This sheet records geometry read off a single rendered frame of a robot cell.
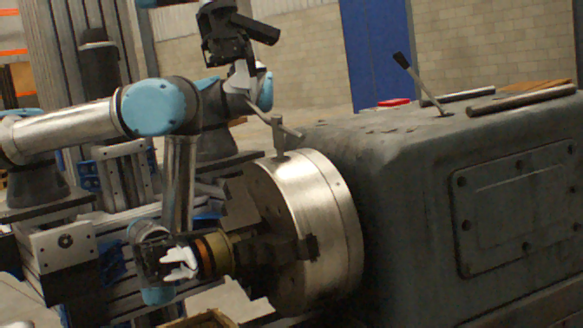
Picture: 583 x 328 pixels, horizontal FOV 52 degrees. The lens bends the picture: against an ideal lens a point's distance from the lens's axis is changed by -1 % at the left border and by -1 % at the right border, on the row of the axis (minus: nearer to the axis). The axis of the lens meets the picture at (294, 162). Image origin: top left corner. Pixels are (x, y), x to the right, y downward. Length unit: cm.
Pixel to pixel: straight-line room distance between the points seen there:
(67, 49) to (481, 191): 117
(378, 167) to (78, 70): 100
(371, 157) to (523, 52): 1107
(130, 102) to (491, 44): 1137
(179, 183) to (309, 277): 48
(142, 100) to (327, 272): 50
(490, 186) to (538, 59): 1081
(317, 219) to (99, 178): 86
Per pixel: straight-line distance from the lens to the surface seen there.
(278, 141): 112
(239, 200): 119
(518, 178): 126
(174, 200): 144
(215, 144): 172
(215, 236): 113
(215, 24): 125
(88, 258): 149
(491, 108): 123
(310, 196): 107
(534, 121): 127
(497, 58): 1236
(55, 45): 179
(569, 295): 144
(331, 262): 108
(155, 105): 124
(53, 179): 159
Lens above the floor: 143
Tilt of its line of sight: 10 degrees down
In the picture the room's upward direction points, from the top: 9 degrees counter-clockwise
